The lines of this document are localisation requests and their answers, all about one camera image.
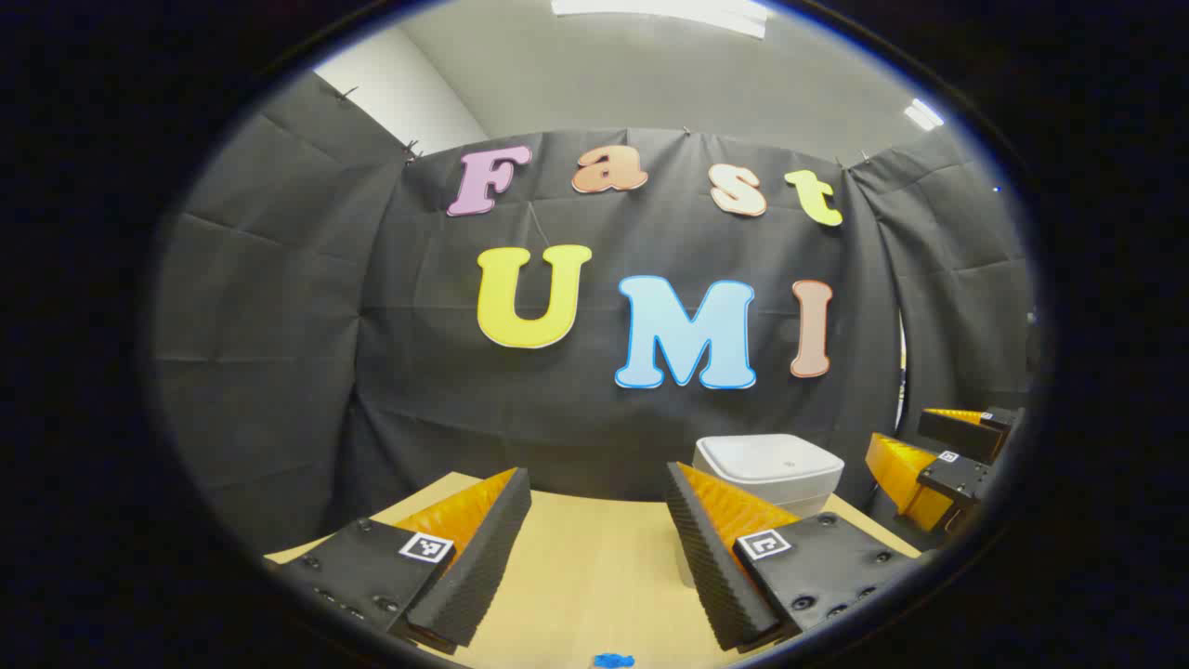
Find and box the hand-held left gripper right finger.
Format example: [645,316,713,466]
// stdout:
[665,462,922,653]

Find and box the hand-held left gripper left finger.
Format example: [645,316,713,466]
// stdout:
[265,466,533,656]

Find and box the white desktop garbage bin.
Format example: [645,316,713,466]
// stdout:
[676,433,846,588]

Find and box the wooden desktop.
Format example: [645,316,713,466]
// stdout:
[263,471,922,669]

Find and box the black backdrop cloth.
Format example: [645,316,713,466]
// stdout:
[153,70,1046,558]

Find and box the long ceiling light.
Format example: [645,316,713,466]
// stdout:
[551,0,772,39]

